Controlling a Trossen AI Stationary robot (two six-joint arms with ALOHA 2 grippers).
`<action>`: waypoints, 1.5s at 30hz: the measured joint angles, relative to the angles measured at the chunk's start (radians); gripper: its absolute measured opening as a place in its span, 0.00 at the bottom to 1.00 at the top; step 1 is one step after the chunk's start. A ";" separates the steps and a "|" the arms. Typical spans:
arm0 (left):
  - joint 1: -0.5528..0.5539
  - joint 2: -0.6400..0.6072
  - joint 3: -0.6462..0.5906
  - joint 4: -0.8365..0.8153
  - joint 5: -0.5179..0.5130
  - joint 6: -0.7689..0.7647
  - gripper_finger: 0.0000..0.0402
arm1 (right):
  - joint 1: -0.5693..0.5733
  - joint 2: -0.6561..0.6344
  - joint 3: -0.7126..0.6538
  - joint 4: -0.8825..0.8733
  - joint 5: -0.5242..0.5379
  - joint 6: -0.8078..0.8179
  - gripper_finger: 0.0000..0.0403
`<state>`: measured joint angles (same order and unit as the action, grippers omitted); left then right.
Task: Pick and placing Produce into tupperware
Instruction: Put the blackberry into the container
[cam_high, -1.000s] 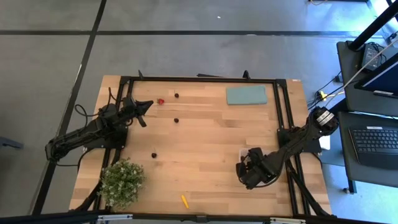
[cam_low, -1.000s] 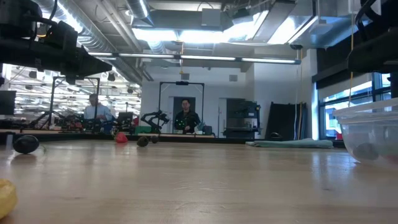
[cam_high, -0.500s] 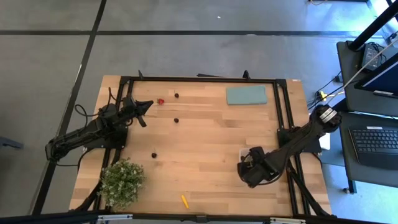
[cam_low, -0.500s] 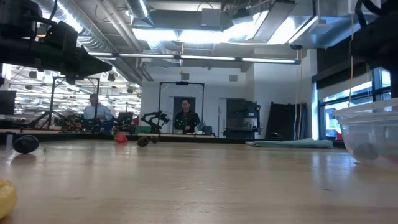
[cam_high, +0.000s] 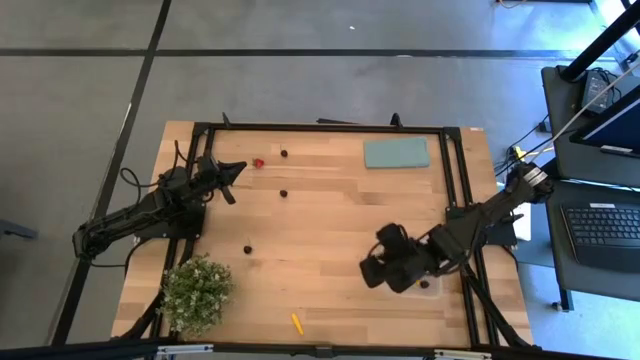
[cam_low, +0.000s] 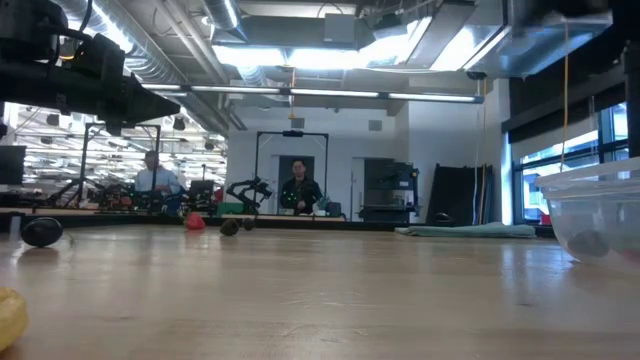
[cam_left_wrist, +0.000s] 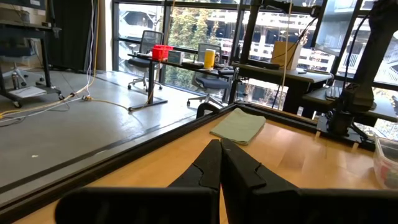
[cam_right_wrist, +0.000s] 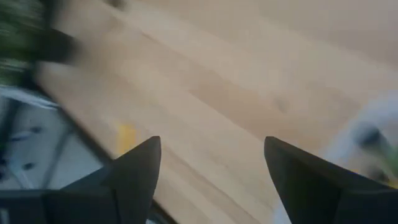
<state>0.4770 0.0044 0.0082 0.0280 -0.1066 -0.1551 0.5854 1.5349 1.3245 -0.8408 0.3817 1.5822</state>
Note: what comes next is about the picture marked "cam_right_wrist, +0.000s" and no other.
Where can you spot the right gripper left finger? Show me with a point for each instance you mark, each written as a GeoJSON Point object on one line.
{"type": "Point", "coordinates": [133, 174]}

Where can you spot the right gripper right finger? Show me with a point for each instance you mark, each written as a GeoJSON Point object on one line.
{"type": "Point", "coordinates": [304, 186]}

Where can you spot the dark blackberry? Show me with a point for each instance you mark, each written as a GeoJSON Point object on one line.
{"type": "Point", "coordinates": [370, 137]}

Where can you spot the green artificial potted plant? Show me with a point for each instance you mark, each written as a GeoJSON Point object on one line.
{"type": "Point", "coordinates": [15, 18]}

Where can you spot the black aluminium table frame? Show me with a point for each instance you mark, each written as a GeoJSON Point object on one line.
{"type": "Point", "coordinates": [93, 145]}

